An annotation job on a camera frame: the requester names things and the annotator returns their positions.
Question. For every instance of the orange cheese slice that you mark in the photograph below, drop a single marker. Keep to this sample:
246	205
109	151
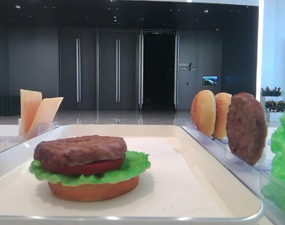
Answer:
46	112
30	102

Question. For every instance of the green lettuce leaf on burger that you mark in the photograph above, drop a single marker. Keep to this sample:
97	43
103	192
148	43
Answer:
135	163

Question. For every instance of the red tomato slice on burger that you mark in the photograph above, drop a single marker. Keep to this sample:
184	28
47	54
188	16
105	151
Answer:
88	169

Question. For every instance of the brown meat patty on burger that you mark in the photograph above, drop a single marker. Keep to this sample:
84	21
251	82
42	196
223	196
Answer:
80	150

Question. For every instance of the brown meat patty in holder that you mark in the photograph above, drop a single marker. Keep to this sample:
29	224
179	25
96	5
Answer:
246	127

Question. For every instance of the green lettuce leaf in holder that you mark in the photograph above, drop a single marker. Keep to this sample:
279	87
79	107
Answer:
281	152

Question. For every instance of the golden bun half outer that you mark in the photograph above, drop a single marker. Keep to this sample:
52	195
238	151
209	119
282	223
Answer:
203	112

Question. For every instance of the golden bun half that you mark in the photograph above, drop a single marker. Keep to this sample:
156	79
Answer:
222	100
203	112

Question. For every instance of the white metal tray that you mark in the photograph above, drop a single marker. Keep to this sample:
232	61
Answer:
185	185

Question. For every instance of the golden bun half inner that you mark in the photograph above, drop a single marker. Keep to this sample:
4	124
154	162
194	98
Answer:
222	100

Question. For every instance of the bottom bun slice on tray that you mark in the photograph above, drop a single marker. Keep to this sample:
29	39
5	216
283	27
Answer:
93	192

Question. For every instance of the lower flower planter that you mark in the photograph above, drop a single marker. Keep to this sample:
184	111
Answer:
274	110

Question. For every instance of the flower planter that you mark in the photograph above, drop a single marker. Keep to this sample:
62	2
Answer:
274	110
269	94

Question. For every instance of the upper flower planter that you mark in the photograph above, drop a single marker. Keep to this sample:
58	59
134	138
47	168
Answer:
269	94

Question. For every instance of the wall display screen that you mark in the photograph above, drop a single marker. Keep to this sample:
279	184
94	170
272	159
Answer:
209	80

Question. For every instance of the clear right long rail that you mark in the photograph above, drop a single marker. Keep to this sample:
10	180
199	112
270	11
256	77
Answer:
257	178

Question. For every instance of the clear long rail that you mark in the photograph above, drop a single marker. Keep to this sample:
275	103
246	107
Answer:
9	142
257	178

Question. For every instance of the clear left long rail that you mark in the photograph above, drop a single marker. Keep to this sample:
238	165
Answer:
9	142

